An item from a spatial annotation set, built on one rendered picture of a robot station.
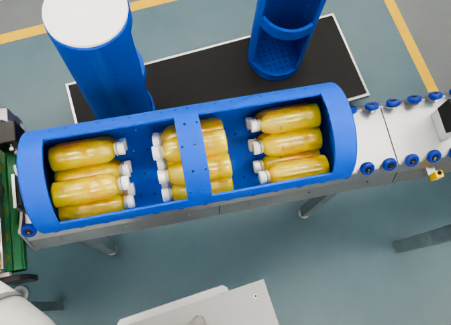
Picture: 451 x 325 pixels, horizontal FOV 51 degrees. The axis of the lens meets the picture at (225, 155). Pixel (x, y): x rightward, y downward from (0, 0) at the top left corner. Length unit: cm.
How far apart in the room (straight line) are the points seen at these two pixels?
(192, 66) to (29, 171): 144
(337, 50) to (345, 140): 142
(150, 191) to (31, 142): 38
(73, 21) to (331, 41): 150
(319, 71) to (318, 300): 117
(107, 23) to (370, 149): 95
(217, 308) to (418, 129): 90
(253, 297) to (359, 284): 125
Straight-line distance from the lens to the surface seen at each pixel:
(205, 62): 253
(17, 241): 160
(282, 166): 136
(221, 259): 239
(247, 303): 131
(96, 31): 161
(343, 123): 128
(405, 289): 258
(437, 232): 216
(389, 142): 165
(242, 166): 148
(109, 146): 134
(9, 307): 57
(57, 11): 168
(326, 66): 261
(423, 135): 171
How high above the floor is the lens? 238
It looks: 73 degrees down
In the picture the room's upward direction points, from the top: 9 degrees clockwise
